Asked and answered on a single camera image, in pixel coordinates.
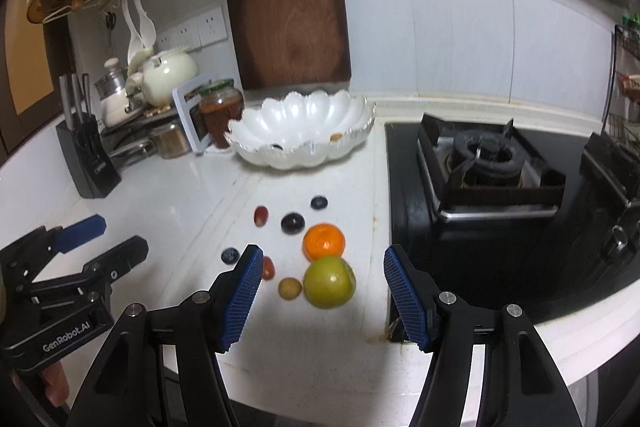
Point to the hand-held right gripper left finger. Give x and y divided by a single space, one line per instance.
245 297

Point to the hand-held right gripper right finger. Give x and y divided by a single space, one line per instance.
405 302

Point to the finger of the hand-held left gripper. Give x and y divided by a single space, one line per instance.
82 229
125 254

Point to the red grape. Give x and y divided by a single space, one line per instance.
261 216
269 269

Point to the green apple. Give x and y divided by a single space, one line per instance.
330 283

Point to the orange mandarin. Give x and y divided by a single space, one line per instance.
324 242

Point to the white scalloped bowl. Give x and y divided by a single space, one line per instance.
300 132

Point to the person's left hand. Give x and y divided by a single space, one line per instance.
55 382

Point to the blueberry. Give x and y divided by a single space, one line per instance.
318 202
230 256

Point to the black knife block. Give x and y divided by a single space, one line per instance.
87 157

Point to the dark plum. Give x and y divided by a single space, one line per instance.
292 224

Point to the black gas stove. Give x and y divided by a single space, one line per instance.
500 257

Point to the metal canister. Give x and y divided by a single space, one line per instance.
171 141

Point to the white ceramic cup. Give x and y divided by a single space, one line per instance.
117 109

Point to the glass lidded jar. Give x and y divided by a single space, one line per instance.
110 84

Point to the glass jar with green lid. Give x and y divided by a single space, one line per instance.
220 112

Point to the cream ceramic teapot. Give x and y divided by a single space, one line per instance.
167 74

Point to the white hanging spoon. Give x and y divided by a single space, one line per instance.
131 37
145 24

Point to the brown wooden cutting board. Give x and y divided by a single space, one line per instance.
290 7

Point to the white frame rack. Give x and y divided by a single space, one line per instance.
186 117

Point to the white wall socket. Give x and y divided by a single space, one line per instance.
185 35
212 26
166 40

